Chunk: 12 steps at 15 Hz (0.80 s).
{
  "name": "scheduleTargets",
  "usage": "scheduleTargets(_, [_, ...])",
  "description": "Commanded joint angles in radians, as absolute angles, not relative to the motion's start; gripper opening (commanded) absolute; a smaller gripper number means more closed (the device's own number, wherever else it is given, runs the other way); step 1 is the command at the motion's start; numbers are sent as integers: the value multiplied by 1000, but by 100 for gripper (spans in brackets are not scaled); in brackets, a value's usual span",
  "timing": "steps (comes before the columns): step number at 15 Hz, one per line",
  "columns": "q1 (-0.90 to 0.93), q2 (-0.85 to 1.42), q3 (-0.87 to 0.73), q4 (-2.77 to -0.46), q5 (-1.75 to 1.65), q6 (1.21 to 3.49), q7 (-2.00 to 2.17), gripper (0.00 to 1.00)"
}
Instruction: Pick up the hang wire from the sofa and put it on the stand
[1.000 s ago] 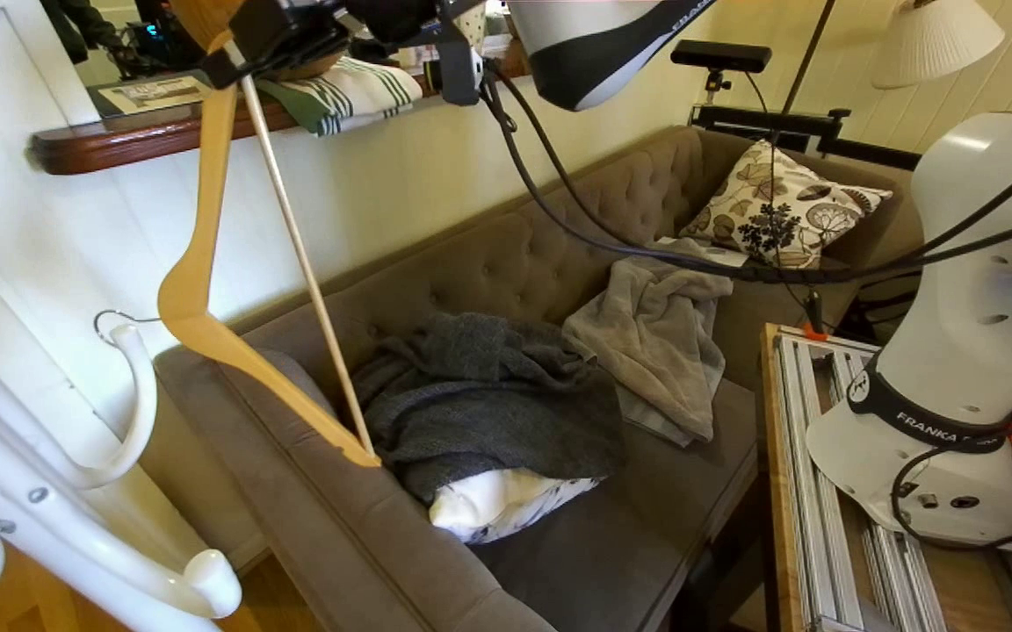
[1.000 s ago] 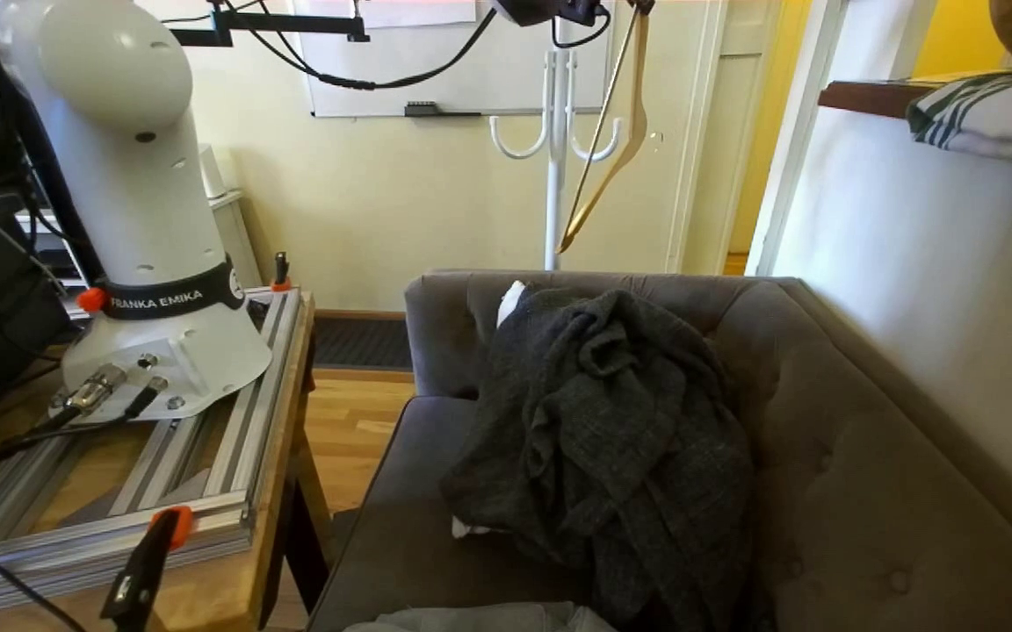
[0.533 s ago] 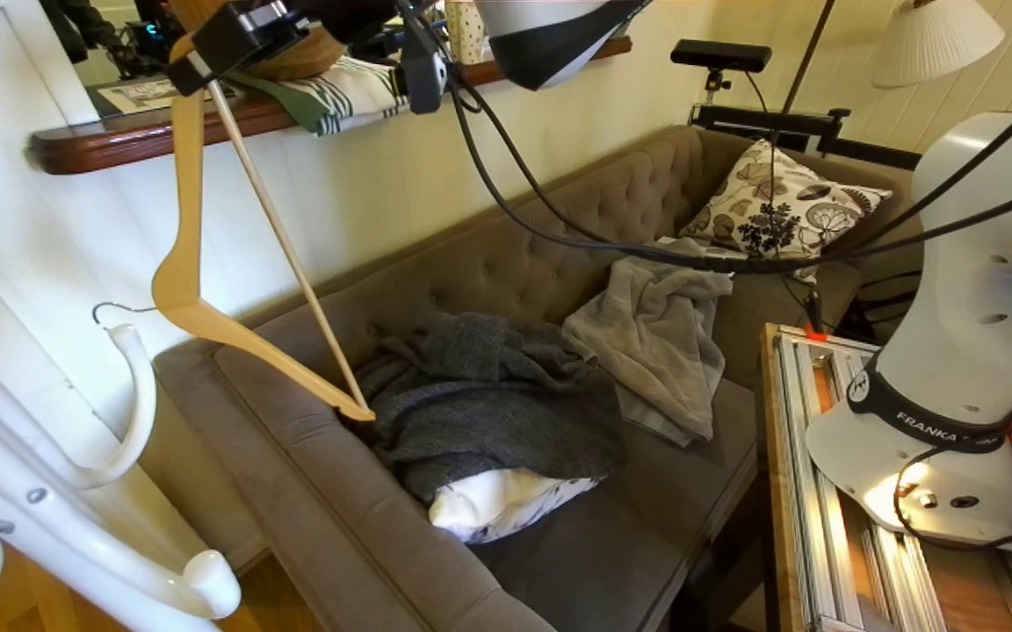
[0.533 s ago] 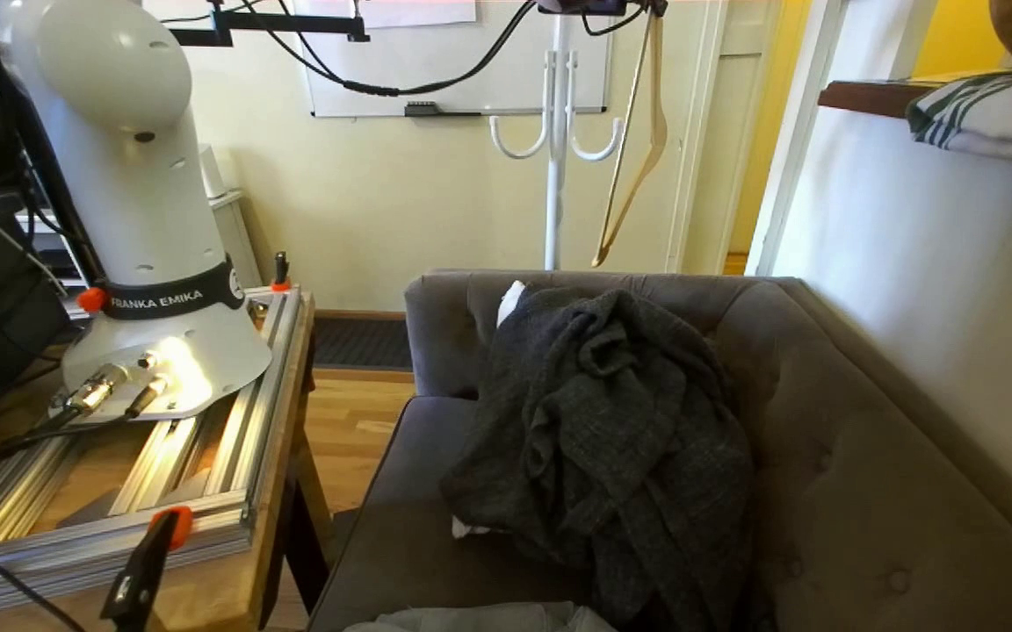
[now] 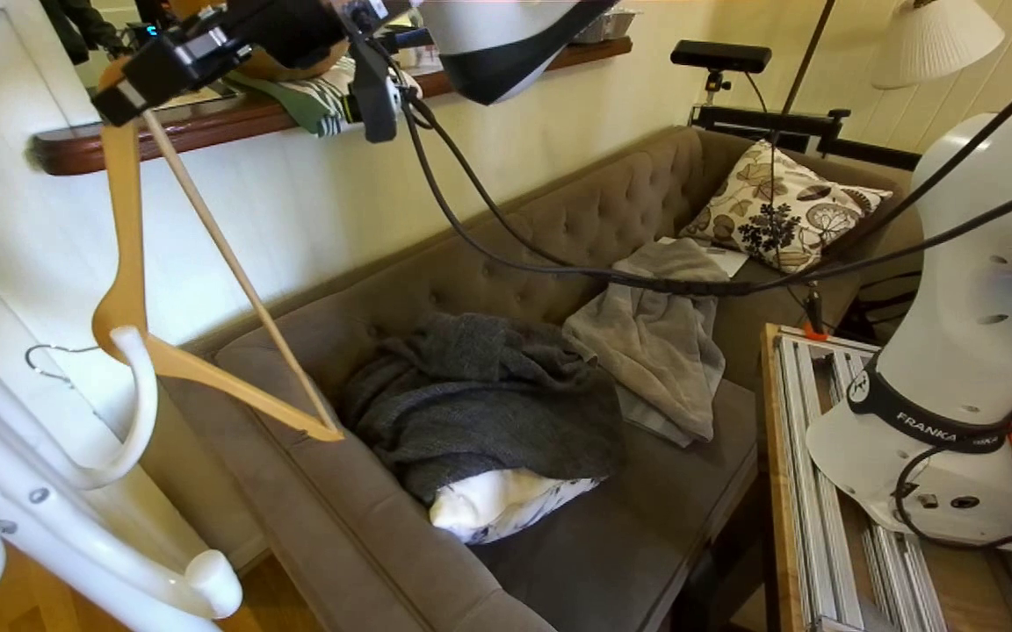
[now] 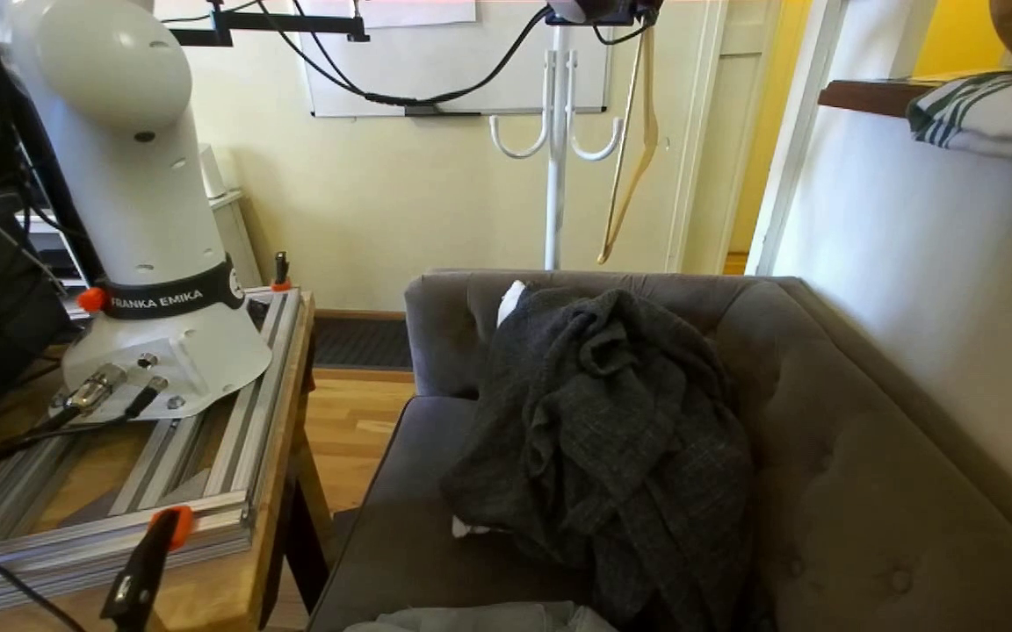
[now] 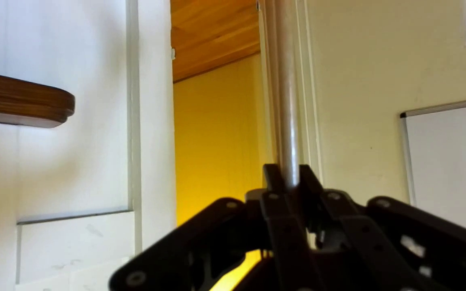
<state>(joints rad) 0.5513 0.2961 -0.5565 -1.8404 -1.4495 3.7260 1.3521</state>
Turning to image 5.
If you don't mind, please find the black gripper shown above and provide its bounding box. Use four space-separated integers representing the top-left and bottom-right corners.
89 0 352 130

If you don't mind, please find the wooden clothes hanger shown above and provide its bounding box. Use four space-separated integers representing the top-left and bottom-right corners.
20 107 348 451

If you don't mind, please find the white coat stand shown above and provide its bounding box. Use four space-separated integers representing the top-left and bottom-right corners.
0 221 247 632

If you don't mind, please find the grey-brown tufted sofa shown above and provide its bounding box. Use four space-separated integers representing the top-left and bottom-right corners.
152 121 965 632

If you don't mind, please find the black clutter on shelf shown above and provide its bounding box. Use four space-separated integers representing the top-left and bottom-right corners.
43 0 124 62

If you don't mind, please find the green striped folded cloth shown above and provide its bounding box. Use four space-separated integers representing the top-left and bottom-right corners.
228 58 359 139

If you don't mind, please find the dark grey blanket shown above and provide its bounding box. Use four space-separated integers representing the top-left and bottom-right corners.
331 309 629 508

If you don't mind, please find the white crumpled cloth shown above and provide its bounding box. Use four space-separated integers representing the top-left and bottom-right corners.
424 468 604 553

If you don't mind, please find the light grey towel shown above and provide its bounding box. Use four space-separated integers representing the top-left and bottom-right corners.
560 234 737 451

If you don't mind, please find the thin black lamp pole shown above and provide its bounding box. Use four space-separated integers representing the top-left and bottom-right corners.
776 0 841 121

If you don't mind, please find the floral patterned pillow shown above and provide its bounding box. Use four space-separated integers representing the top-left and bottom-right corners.
678 137 895 292

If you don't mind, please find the white lamp shade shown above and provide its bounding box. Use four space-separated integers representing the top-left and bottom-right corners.
870 0 1009 91

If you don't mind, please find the wooden table with aluminium rails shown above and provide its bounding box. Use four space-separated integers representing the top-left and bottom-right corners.
760 323 1012 632

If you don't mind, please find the dark wooden wall shelf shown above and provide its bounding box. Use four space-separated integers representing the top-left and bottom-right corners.
24 33 637 179

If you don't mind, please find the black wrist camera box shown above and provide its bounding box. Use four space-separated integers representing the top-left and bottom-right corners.
345 33 409 146

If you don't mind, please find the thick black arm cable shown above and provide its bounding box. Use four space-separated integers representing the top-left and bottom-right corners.
393 48 1012 303

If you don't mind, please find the black stereo camera bar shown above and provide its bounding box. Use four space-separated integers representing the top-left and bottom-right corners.
669 38 776 77

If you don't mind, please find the black metal rail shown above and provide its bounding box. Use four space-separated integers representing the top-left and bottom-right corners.
689 102 924 176

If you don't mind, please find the thin black base cable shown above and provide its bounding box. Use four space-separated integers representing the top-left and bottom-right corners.
889 437 1012 555

